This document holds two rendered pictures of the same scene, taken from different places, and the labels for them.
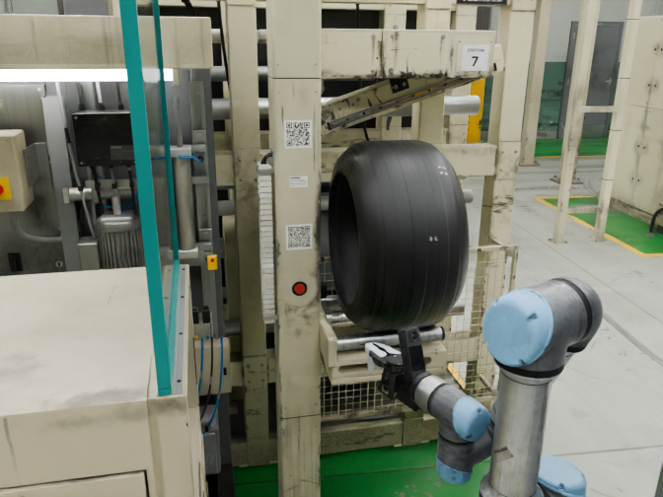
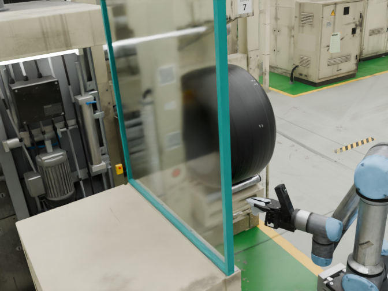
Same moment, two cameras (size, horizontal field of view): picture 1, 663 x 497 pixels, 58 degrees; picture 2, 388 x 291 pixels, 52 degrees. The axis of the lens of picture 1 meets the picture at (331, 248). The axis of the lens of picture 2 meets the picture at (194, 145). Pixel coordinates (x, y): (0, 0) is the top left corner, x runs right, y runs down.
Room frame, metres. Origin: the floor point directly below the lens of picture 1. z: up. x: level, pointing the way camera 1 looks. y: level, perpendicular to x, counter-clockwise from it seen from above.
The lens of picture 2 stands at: (0.10, 0.52, 1.92)
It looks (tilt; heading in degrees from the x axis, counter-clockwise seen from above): 25 degrees down; 341
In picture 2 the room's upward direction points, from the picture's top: 4 degrees counter-clockwise
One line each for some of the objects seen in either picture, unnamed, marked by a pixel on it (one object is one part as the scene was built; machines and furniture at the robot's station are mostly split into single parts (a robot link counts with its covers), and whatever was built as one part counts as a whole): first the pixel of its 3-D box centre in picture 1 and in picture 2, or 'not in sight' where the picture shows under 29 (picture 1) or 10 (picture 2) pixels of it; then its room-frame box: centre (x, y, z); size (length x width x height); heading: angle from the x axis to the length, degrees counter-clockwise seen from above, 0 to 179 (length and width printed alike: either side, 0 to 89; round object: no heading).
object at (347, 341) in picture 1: (388, 337); (231, 189); (1.64, -0.17, 0.90); 0.35 x 0.05 x 0.05; 102
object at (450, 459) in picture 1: (461, 450); (324, 246); (1.05, -0.27, 0.94); 0.11 x 0.08 x 0.11; 124
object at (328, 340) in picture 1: (320, 322); not in sight; (1.73, 0.03, 0.90); 0.40 x 0.03 x 0.10; 12
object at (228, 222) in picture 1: (234, 306); not in sight; (2.49, 0.43, 0.61); 0.33 x 0.06 x 0.86; 12
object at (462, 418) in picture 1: (459, 413); (324, 227); (1.04, -0.26, 1.04); 0.11 x 0.08 x 0.09; 34
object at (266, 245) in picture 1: (267, 245); not in sight; (1.65, 0.18, 1.19); 0.05 x 0.04 x 0.48; 12
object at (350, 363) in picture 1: (386, 357); (230, 200); (1.63, -0.17, 0.84); 0.36 x 0.09 x 0.06; 102
